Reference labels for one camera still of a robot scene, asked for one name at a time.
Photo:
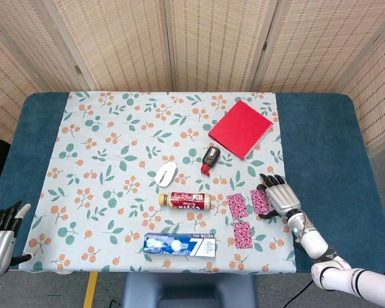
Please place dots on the blue white toothpaste box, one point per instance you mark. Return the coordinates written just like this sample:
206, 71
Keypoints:
179, 245

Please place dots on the brass screen hinge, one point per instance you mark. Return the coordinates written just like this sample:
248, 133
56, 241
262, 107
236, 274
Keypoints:
78, 70
265, 45

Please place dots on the floral print tablecloth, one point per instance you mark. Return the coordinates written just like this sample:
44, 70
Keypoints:
115, 192

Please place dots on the black ink bottle red cap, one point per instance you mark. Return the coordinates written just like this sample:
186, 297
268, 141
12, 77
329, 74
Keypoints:
210, 155

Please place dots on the white computer mouse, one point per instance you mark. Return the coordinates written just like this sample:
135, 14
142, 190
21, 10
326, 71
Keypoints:
166, 174

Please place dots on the magenta white patterned card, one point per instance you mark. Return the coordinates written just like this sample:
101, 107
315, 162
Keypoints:
259, 202
237, 207
242, 235

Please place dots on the red Costa coffee bottle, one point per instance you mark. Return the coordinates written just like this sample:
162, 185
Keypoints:
186, 201

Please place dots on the red spiral notebook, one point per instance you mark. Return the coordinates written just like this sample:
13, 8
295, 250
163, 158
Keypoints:
240, 130

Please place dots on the woven bamboo folding screen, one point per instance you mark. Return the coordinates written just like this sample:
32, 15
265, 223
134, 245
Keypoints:
131, 48

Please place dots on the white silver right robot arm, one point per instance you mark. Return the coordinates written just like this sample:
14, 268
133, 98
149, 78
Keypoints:
314, 244

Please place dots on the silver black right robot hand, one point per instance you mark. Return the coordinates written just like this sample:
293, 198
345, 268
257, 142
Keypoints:
282, 199

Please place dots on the blue table cover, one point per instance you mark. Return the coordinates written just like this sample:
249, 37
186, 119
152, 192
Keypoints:
324, 144

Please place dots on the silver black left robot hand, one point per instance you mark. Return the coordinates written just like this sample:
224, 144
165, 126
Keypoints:
0, 250

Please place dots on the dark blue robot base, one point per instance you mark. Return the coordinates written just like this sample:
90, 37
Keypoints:
189, 290

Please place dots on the yellow floor tape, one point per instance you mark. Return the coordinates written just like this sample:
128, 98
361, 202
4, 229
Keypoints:
90, 290

